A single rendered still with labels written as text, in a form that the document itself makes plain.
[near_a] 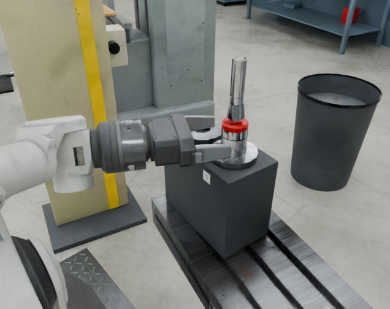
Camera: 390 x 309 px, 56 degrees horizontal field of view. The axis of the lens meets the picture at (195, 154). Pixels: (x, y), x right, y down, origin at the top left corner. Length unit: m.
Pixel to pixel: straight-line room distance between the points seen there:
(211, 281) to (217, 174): 0.20
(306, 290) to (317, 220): 1.57
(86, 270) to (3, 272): 0.87
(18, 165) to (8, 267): 0.17
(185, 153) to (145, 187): 1.84
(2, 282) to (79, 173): 0.19
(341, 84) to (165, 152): 2.08
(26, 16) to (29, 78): 0.26
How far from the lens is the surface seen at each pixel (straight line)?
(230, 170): 0.65
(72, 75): 1.80
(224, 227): 0.69
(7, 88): 4.18
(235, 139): 0.64
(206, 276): 0.72
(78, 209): 2.18
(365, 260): 2.15
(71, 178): 0.61
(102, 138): 0.59
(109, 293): 1.38
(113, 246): 2.07
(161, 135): 0.60
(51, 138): 0.55
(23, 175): 0.51
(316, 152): 2.33
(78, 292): 1.19
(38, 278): 0.62
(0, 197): 0.41
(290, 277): 0.74
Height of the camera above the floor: 1.49
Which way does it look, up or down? 33 degrees down
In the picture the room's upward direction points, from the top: straight up
